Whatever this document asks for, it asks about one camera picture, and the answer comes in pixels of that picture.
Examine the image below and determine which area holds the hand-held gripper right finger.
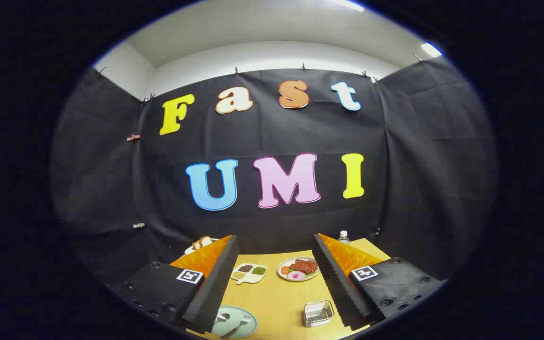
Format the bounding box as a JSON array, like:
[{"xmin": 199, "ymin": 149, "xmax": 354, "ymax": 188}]
[{"xmin": 312, "ymin": 233, "xmax": 447, "ymax": 331}]

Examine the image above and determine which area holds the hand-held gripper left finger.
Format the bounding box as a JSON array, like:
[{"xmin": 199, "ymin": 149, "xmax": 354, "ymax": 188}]
[{"xmin": 114, "ymin": 235, "xmax": 239, "ymax": 334}]

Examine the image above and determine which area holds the fork with brown handle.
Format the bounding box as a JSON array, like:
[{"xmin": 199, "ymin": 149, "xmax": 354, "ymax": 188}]
[{"xmin": 220, "ymin": 314, "xmax": 253, "ymax": 340}]

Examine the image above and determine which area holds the white divided bean dish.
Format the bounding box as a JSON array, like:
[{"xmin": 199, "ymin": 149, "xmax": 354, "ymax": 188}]
[{"xmin": 230, "ymin": 263, "xmax": 269, "ymax": 285}]

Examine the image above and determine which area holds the brown steak piece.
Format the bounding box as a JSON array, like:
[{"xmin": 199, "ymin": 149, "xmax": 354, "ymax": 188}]
[{"xmin": 291, "ymin": 259, "xmax": 319, "ymax": 274}]

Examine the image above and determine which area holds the pale green round plate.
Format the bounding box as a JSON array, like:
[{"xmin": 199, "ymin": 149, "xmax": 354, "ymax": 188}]
[{"xmin": 212, "ymin": 305, "xmax": 258, "ymax": 339}]

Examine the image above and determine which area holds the white rectangular tray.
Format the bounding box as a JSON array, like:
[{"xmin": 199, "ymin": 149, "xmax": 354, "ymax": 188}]
[{"xmin": 185, "ymin": 238, "xmax": 220, "ymax": 255}]

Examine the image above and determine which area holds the white oval food plate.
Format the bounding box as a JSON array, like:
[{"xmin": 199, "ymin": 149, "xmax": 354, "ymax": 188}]
[{"xmin": 277, "ymin": 256, "xmax": 321, "ymax": 282}]

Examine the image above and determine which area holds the black backdrop cloth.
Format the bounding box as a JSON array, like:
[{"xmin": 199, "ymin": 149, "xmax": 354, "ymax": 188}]
[{"xmin": 50, "ymin": 57, "xmax": 497, "ymax": 293}]

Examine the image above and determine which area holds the steel wire drain basket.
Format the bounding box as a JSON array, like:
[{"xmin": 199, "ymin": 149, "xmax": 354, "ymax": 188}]
[{"xmin": 303, "ymin": 300, "xmax": 335, "ymax": 328}]

